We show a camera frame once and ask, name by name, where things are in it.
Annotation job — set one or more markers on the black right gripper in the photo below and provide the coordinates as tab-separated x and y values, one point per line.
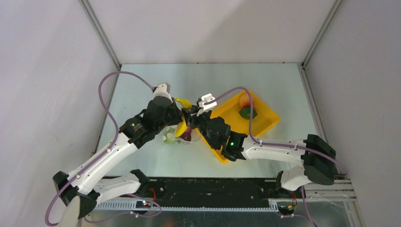
194	116

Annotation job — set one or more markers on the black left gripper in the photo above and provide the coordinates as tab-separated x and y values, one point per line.
178	114

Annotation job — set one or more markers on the yellow banana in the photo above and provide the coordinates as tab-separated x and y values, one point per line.
186	104

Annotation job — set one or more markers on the clear zip top bag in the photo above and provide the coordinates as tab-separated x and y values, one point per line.
179	130

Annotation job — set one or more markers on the light green cabbage ball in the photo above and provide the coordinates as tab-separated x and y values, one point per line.
169	136

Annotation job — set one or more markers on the dark green avocado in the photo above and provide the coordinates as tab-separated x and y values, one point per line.
248	113

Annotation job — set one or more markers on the pink orange peach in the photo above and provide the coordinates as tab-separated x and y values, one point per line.
245	100

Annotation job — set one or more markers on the purple eggplant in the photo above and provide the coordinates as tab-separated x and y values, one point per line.
187	135

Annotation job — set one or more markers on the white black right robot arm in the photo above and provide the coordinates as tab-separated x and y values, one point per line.
313	158

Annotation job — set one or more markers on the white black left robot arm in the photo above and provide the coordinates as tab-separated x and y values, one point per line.
82	189

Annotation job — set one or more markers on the yellow plastic tray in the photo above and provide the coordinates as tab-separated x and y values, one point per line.
229	111

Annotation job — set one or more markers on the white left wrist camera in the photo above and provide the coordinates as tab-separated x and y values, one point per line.
162	89

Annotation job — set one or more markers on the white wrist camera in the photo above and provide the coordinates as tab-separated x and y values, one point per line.
206	103
162	89

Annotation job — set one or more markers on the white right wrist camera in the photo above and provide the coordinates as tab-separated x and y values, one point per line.
206	103

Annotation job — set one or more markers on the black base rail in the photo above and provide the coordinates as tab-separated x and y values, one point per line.
215	192

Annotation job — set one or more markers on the grey slotted cable duct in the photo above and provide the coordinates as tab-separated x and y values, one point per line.
141	205

